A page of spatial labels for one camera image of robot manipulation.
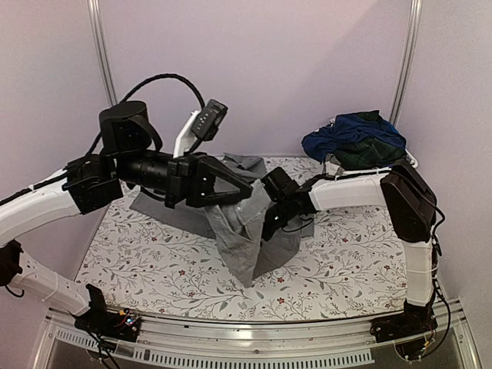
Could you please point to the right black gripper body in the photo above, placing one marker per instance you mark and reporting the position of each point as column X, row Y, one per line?
column 280, row 206

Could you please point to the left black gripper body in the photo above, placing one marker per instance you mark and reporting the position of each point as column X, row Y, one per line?
column 181, row 170

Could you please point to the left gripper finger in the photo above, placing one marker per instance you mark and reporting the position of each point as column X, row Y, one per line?
column 214, row 176
column 210, row 198

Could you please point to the grey button shirt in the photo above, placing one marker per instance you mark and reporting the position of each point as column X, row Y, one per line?
column 235, row 228

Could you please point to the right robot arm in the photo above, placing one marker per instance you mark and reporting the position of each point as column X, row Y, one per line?
column 410, row 202

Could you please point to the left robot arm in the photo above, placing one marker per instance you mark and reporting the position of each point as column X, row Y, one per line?
column 131, row 156

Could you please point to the white laundry basket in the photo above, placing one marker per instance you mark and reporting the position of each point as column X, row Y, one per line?
column 408, row 157

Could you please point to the black white checkered garment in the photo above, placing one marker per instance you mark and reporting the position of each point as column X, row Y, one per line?
column 332, row 166

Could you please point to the blue garment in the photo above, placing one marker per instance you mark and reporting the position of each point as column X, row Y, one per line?
column 351, row 128

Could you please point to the dark green plaid garment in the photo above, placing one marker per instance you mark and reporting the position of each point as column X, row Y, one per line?
column 368, row 154

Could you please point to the floral tablecloth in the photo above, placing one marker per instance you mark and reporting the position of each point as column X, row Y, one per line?
column 340, row 262

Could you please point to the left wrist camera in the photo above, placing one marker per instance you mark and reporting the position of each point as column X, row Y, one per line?
column 207, row 122

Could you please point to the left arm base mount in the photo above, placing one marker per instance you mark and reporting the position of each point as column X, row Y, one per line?
column 123, row 325

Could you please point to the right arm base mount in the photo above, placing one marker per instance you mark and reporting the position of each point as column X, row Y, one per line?
column 412, row 321

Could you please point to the left aluminium corner post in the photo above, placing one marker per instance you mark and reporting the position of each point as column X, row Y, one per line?
column 97, row 31

